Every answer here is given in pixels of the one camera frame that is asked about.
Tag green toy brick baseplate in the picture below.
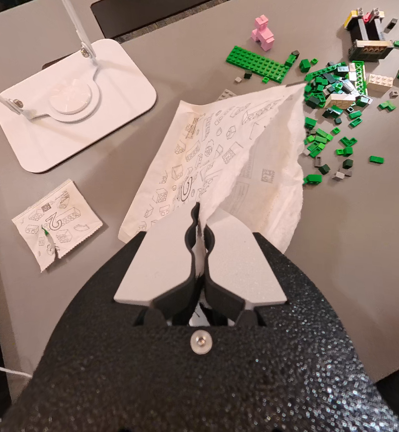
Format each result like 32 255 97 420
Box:
226 45 295 84

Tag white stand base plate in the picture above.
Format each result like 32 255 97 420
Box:
0 38 157 173

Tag pile of green toy bricks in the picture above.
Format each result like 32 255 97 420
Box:
299 51 399 187

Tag black grey toy brick build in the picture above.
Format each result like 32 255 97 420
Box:
344 9 394 61

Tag small torn printed paper bag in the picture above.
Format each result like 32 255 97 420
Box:
12 179 103 272

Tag large printed white paper bag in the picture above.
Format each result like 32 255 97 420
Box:
118 83 305 254

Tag pink toy brick pig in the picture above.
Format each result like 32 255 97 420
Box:
251 14 276 51

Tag white toy brick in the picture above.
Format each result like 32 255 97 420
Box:
368 73 395 92

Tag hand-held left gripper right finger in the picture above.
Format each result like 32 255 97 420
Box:
203 218 288 326

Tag thin white cable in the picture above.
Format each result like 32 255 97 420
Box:
0 362 33 379

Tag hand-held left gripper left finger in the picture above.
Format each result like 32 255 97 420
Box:
113 202 203 324

